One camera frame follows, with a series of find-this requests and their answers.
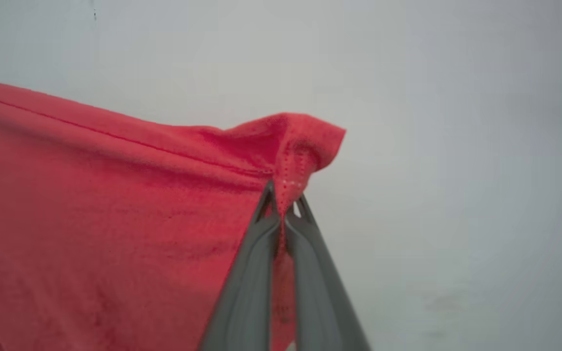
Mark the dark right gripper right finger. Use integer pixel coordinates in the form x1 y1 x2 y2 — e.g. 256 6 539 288
285 194 372 351

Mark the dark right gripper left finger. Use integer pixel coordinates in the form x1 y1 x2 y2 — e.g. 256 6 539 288
198 180 281 351

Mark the red jersey with white trim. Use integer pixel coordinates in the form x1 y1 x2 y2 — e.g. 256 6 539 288
0 76 346 351

